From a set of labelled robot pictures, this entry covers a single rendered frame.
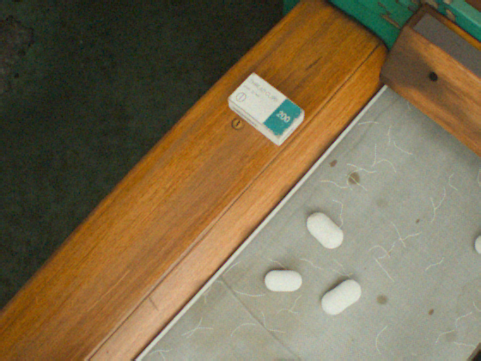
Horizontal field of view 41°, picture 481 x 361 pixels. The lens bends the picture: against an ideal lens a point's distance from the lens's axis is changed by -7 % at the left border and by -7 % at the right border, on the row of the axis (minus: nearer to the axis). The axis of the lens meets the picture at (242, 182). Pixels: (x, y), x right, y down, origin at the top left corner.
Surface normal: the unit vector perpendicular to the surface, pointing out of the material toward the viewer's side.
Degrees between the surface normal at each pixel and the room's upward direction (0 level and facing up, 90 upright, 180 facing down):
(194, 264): 45
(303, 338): 0
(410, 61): 66
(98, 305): 0
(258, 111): 0
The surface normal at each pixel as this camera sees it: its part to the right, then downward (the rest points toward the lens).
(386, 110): -0.04, -0.33
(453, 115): -0.62, 0.54
